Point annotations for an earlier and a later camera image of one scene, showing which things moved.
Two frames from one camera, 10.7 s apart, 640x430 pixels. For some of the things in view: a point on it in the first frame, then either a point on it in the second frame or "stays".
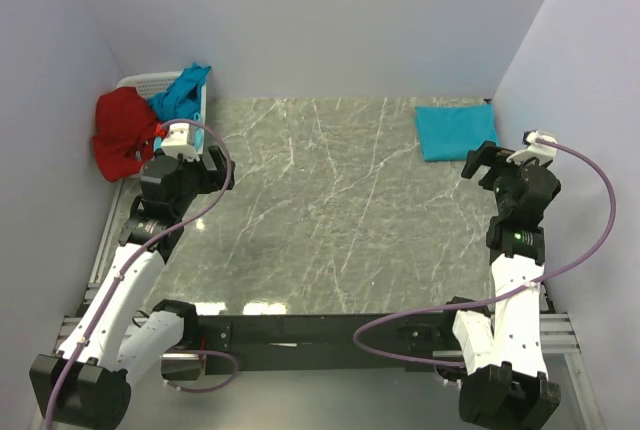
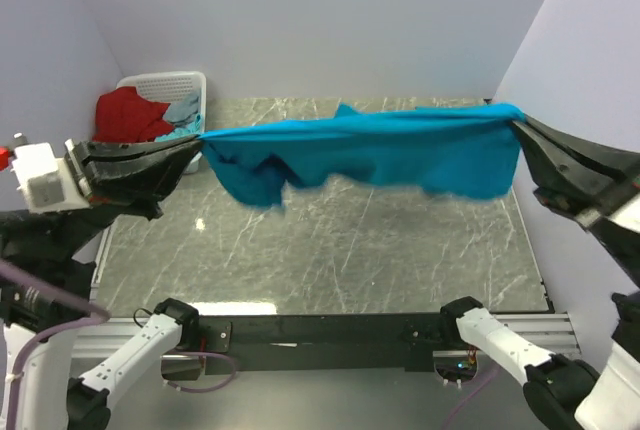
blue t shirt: x=181 y=99 → x=458 y=151
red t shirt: x=125 y=132 stays
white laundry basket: x=150 y=83 stays
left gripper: x=213 y=180 → x=132 y=181
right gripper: x=494 y=157 → x=553 y=166
